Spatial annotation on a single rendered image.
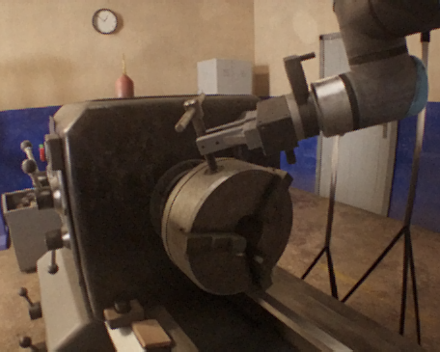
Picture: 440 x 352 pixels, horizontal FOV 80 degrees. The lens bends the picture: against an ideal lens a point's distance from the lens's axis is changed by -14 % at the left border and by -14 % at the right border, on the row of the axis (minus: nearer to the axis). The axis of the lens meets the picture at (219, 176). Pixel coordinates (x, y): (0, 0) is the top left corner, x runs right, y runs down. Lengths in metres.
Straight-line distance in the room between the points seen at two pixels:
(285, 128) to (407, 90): 0.18
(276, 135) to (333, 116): 0.09
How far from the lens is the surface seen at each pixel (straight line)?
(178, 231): 0.48
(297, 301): 0.81
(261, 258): 0.55
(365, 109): 0.45
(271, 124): 0.41
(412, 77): 0.47
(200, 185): 0.50
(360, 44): 0.46
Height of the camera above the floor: 1.33
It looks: 15 degrees down
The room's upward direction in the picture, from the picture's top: 1 degrees counter-clockwise
